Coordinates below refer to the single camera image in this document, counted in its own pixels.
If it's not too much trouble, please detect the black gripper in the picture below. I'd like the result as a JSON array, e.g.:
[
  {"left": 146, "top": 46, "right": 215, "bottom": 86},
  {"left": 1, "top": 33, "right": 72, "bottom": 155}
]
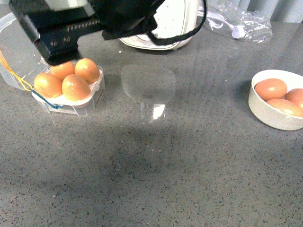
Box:
[{"left": 9, "top": 0, "right": 163, "bottom": 66}]

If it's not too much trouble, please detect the clear plastic egg box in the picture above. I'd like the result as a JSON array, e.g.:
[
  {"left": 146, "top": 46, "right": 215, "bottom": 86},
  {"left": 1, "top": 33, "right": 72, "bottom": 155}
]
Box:
[{"left": 0, "top": 12, "right": 105, "bottom": 117}]

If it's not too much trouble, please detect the brown top egg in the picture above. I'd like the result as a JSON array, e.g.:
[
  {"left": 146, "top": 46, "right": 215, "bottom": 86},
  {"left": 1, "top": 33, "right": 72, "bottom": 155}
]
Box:
[{"left": 74, "top": 58, "right": 100, "bottom": 84}]

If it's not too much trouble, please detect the brown back left box egg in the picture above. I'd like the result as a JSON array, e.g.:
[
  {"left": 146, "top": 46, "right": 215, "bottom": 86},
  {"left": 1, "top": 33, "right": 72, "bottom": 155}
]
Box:
[{"left": 50, "top": 61, "right": 75, "bottom": 81}]

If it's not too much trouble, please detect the brown box egg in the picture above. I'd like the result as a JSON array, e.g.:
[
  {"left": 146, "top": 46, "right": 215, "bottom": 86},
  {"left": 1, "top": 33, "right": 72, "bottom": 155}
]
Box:
[
  {"left": 50, "top": 61, "right": 75, "bottom": 81},
  {"left": 62, "top": 74, "right": 91, "bottom": 101},
  {"left": 34, "top": 73, "right": 62, "bottom": 98}
]

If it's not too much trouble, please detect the brown front left box egg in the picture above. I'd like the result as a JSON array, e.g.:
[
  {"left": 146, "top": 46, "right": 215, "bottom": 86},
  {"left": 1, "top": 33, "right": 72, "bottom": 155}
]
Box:
[{"left": 34, "top": 73, "right": 62, "bottom": 98}]

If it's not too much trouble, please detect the brown front right box egg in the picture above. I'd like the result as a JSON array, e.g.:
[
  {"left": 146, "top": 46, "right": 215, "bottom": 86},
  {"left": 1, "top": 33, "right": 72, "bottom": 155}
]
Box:
[{"left": 62, "top": 74, "right": 91, "bottom": 101}]

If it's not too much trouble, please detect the brown front bowl egg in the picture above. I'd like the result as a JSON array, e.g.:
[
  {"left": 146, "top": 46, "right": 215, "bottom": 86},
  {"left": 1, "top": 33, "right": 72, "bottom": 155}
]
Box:
[{"left": 254, "top": 78, "right": 287, "bottom": 101}]

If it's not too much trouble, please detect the brown hidden bowl egg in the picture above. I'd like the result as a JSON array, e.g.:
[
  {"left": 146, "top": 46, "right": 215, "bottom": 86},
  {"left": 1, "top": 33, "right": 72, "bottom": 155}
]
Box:
[{"left": 267, "top": 99, "right": 303, "bottom": 117}]

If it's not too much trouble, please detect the brown right bowl egg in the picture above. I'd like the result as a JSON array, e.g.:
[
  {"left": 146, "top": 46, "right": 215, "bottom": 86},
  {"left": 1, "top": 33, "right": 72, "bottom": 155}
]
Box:
[{"left": 285, "top": 88, "right": 303, "bottom": 109}]

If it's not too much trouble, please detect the yellow rubber band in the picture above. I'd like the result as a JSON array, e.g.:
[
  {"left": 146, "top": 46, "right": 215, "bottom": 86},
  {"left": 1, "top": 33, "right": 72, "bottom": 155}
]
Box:
[{"left": 0, "top": 52, "right": 33, "bottom": 92}]

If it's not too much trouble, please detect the blue rubber band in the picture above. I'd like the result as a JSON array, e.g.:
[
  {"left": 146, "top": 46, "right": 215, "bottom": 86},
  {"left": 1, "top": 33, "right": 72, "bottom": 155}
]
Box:
[{"left": 31, "top": 89, "right": 62, "bottom": 109}]

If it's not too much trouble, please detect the white blender machine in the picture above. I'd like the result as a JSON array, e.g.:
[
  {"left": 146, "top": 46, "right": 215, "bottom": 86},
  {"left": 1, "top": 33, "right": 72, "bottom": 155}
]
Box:
[{"left": 120, "top": 0, "right": 201, "bottom": 51}]

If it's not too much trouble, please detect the clear plastic bag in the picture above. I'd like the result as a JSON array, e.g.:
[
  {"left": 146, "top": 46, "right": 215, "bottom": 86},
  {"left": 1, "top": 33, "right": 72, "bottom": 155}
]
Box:
[{"left": 204, "top": 0, "right": 273, "bottom": 43}]

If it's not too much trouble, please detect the grey curtain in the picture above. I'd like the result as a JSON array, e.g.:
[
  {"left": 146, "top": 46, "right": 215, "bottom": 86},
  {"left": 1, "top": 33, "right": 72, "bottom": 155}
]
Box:
[{"left": 233, "top": 0, "right": 303, "bottom": 23}]

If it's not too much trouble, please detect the white round bowl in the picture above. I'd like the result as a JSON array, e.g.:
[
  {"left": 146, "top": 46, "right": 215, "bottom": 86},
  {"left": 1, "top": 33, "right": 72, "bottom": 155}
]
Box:
[{"left": 248, "top": 70, "right": 303, "bottom": 131}]

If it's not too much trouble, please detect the black cable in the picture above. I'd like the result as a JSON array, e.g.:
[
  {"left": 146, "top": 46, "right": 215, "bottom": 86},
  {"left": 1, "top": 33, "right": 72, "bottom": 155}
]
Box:
[{"left": 142, "top": 0, "right": 207, "bottom": 46}]

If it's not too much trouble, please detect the white power cable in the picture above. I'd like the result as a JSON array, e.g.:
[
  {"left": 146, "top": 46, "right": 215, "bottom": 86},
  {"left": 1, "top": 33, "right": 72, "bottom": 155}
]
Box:
[{"left": 197, "top": 6, "right": 247, "bottom": 39}]

